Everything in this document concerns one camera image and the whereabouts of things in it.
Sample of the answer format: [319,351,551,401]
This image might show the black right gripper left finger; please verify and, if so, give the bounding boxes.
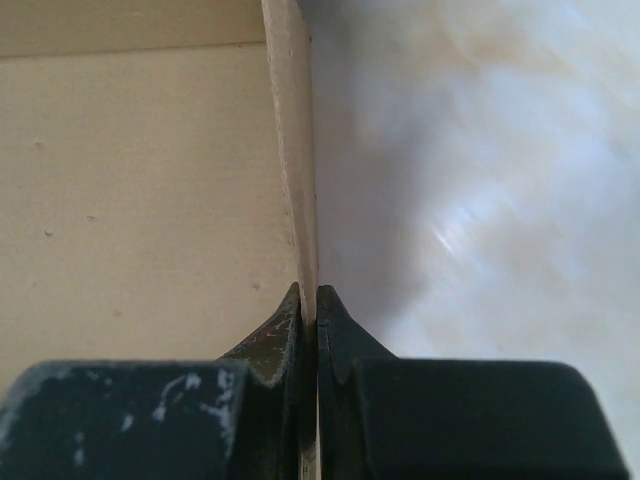
[1,285,315,479]

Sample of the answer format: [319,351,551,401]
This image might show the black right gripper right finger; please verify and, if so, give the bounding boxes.
[316,286,628,479]

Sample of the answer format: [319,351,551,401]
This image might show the brown cardboard box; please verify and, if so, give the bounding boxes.
[0,0,321,480]

